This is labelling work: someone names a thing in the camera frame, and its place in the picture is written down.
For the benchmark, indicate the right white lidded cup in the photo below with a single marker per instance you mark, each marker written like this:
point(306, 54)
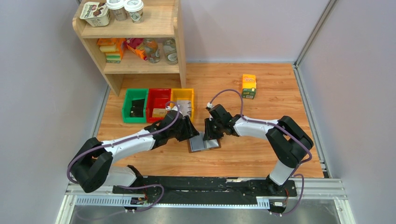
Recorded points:
point(135, 10)

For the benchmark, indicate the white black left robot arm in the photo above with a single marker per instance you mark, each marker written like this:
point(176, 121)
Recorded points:
point(91, 165)

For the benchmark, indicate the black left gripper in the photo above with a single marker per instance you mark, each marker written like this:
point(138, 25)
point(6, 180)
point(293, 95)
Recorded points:
point(190, 130)

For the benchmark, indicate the orange green carton box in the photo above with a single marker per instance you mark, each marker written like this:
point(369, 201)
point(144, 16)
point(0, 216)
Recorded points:
point(248, 88)

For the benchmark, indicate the orange pink snack bag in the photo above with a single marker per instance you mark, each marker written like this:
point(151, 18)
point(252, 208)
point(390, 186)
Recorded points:
point(136, 45)

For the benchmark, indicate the right glass jar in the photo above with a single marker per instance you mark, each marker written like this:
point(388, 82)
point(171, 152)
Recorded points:
point(170, 51)

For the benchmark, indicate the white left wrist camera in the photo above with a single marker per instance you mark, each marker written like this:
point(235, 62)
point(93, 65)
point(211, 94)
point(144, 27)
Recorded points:
point(174, 108)

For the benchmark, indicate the white lidded cup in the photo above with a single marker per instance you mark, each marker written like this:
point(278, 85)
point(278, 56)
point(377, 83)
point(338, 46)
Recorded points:
point(135, 10)
point(117, 9)

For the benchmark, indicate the brown leather card holder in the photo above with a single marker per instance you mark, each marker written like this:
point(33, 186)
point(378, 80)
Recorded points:
point(198, 144)

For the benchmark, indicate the red plastic bin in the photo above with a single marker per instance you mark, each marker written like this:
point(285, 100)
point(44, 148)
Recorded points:
point(157, 98)

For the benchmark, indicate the tan card in red bin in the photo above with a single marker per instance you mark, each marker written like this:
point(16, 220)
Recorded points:
point(159, 113)

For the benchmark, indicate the black cards in green bin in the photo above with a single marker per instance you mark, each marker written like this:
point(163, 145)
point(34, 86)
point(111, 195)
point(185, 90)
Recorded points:
point(137, 108)

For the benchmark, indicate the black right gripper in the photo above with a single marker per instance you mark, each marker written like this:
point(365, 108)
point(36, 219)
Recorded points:
point(208, 135)

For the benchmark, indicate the wooden shelf unit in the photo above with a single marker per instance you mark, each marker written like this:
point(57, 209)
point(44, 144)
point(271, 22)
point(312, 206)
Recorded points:
point(162, 20)

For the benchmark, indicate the glass jar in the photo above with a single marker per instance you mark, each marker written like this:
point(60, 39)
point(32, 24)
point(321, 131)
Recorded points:
point(152, 50)
point(170, 51)

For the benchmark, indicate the white cards in yellow bin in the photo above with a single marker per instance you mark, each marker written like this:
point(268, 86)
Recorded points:
point(185, 107)

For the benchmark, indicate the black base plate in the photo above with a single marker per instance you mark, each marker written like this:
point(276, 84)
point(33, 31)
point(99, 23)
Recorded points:
point(205, 190)

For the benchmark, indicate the left glass jar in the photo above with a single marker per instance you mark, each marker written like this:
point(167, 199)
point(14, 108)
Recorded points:
point(152, 50)

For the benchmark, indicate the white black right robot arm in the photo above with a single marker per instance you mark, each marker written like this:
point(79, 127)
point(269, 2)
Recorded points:
point(289, 141)

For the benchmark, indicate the aluminium frame rail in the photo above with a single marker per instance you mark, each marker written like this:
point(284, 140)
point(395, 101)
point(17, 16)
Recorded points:
point(318, 201)

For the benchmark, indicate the left white lidded cup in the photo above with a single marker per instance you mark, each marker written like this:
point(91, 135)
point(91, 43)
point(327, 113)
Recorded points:
point(117, 9)

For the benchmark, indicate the green plastic bin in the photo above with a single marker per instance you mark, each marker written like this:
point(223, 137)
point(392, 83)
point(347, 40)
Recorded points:
point(132, 94)

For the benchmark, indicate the stack of sponges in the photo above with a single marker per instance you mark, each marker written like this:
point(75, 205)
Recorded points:
point(113, 48)

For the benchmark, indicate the yoghurt tub with chocolate label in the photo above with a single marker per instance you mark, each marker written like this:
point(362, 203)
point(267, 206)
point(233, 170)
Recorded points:
point(95, 13)

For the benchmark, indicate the yellow plastic bin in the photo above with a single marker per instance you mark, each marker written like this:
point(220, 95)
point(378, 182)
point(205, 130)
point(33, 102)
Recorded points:
point(184, 98)

